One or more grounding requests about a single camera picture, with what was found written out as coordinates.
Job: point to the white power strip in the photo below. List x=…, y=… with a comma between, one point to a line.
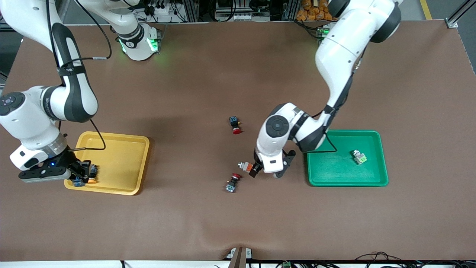
x=234, y=17
x=163, y=13

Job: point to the orange packaged goods pile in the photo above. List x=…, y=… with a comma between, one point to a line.
x=312, y=11

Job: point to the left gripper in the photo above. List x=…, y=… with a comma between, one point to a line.
x=256, y=170

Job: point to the brown table mat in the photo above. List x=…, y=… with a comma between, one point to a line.
x=238, y=223

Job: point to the brown camera mount post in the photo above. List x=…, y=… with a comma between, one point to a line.
x=240, y=258

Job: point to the yellow button dark block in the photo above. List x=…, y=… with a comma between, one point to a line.
x=92, y=175

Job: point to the yellow plastic tray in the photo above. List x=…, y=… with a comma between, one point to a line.
x=119, y=163

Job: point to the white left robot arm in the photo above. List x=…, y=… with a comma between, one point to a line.
x=334, y=56

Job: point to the white button with orange block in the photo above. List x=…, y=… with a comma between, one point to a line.
x=245, y=166

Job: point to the green plastic tray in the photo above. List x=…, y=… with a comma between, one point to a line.
x=334, y=171

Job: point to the red mushroom push button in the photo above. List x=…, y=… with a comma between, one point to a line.
x=235, y=124
x=232, y=183

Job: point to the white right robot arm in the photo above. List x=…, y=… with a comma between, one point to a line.
x=33, y=123

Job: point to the white button with green block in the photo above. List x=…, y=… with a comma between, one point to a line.
x=360, y=158

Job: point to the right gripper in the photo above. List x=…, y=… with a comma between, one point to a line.
x=73, y=164

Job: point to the aluminium frame profile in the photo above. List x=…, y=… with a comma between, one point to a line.
x=461, y=15

